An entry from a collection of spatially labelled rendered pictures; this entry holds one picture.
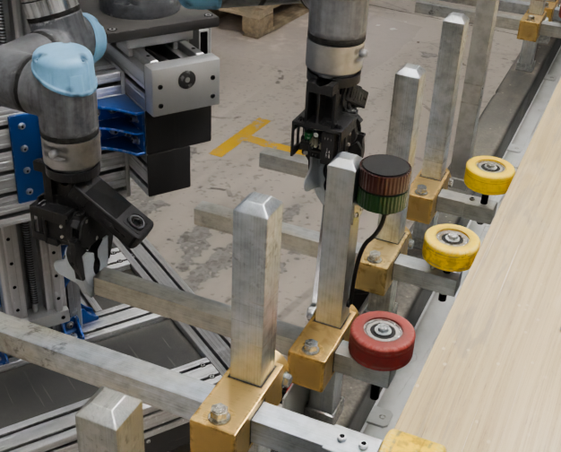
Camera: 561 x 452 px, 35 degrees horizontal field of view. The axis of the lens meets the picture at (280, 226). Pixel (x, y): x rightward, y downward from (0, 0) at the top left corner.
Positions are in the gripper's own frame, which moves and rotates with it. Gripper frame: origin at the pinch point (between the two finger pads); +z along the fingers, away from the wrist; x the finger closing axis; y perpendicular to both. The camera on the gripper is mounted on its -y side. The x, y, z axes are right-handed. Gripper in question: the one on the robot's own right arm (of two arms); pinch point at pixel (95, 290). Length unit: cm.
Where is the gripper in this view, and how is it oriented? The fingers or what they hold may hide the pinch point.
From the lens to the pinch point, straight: 130.4
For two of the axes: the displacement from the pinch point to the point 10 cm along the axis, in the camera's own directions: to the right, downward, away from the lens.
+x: -4.1, 4.6, -7.9
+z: -0.4, 8.5, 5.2
